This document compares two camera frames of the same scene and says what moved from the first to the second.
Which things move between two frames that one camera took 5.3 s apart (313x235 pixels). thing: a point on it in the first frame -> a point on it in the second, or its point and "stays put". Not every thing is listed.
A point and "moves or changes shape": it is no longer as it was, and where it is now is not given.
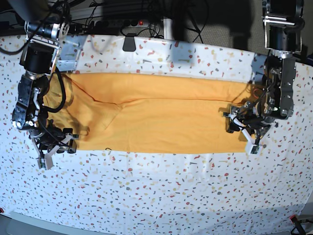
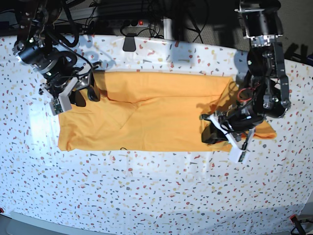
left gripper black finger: x=72 y=146 -> x=93 y=93
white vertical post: x=167 y=28 stays put
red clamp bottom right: x=298 y=224 stays put
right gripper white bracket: x=248 y=116 -> x=238 y=155
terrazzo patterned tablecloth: x=271 y=188 stays put
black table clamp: x=129 y=44 stays put
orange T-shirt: x=138 y=114 moves or changes shape
